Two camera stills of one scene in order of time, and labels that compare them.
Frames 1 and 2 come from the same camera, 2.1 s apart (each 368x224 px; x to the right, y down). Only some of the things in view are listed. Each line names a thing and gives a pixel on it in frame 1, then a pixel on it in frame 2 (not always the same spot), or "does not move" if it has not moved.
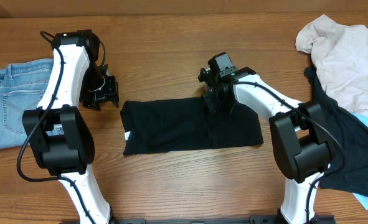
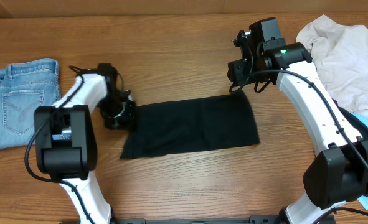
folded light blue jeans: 20,88 does not move
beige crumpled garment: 349,59 does not move
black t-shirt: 183,124 does not move
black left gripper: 111,94 -> 127,122
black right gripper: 215,108 -> 236,76
